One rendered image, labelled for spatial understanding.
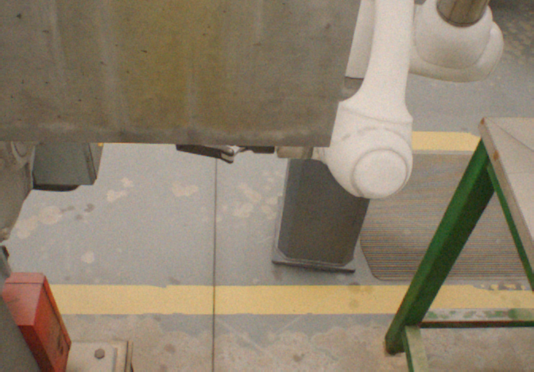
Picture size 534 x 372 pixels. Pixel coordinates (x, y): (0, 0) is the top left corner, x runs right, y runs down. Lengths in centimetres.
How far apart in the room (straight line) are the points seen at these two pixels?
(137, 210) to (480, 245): 120
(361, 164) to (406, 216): 142
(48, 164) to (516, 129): 83
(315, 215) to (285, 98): 143
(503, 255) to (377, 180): 146
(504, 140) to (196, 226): 120
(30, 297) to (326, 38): 101
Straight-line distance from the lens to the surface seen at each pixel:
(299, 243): 192
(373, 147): 79
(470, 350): 201
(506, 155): 116
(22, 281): 130
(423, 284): 155
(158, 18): 35
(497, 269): 219
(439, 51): 139
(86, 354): 156
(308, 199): 174
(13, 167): 64
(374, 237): 212
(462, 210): 132
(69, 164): 98
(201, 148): 97
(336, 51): 36
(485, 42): 142
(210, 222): 209
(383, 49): 86
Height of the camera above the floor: 169
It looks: 48 degrees down
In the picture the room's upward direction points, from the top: 6 degrees clockwise
